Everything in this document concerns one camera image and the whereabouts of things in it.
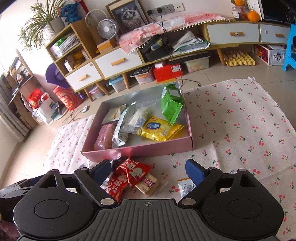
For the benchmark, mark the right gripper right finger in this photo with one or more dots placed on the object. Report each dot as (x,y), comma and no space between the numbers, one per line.
(205,181)

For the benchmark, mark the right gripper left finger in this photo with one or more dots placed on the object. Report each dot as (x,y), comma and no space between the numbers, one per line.
(91,180)

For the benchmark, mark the orange barcode snack packet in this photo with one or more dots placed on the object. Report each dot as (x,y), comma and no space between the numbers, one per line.
(185,186)

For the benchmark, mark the pink rice cake packet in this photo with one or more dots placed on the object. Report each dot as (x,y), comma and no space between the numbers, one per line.
(104,138)

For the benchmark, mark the red snack bag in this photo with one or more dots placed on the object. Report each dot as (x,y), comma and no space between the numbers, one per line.
(133,171)
(116,186)

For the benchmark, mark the long silver snack bar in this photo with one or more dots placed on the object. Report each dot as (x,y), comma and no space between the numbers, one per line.
(120,135)

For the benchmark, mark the biscuit packet clear wrap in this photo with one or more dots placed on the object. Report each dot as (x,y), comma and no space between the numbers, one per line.
(148,185)

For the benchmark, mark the yellow snack bag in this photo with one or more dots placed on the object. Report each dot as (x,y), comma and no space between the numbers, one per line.
(159,130)

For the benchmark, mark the green snack bag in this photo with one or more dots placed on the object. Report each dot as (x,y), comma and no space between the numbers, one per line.
(171,103)

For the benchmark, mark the orange and white sachet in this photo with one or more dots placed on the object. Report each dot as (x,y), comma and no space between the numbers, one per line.
(104,185)

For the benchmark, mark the pale yellow cake packet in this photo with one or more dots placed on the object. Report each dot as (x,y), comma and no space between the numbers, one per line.
(114,114)

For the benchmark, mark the clear white rice bar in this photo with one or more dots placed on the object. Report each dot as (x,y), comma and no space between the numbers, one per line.
(137,121)

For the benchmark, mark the cherry print floor cloth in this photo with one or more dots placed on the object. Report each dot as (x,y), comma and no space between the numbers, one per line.
(236,124)

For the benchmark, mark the pink cardboard box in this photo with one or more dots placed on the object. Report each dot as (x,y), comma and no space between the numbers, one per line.
(137,146)

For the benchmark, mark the red cartoon barrel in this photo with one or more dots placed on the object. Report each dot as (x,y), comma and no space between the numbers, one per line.
(68,97)

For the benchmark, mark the white shopping bag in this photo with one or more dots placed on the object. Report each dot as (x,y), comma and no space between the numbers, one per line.
(47,109)

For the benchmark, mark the purple hat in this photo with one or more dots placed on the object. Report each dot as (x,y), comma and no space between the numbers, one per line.
(53,76)

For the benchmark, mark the red storage box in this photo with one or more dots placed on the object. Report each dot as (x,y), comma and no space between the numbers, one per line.
(167,72)

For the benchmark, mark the yellow egg tray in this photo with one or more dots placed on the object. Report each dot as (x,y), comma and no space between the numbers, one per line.
(237,58)

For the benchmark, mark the wooden TV cabinet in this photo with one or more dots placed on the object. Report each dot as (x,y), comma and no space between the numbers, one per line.
(82,64)

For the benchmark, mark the black open case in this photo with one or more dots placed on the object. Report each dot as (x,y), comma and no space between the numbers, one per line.
(156,48)

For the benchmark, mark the pink cloth on cabinet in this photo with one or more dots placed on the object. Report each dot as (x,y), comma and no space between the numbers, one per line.
(136,38)

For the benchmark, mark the blue plastic stool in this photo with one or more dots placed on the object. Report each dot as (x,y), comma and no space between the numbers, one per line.
(289,56)

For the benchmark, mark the white desk fan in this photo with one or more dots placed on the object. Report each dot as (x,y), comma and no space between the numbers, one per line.
(107,28)

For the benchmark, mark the potted green plant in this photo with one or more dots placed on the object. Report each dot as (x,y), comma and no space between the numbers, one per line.
(32,33)

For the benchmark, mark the framed cat picture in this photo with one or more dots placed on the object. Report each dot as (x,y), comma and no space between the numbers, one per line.
(128,14)

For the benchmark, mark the orange fruit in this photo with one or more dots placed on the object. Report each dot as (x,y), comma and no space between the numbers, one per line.
(253,16)

